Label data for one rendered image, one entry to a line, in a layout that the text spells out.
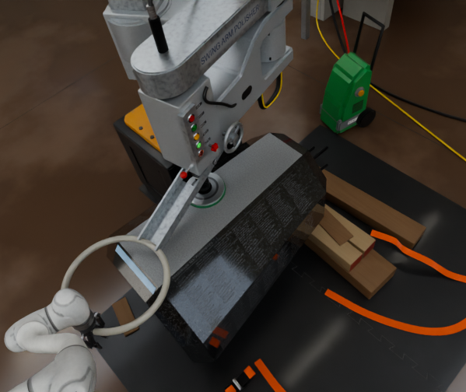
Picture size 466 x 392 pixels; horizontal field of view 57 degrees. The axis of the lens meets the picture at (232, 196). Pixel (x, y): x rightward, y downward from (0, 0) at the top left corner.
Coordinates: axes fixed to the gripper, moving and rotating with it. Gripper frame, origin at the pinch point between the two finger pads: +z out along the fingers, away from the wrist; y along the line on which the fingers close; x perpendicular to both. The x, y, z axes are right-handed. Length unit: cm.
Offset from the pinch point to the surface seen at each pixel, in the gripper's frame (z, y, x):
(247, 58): -70, 113, -34
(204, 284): 7, 41, -31
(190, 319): 14.3, 25.2, -30.0
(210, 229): -4, 64, -27
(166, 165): 7, 107, 19
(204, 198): -8, 79, -19
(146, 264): -1.8, 38.7, -3.9
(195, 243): -4, 55, -23
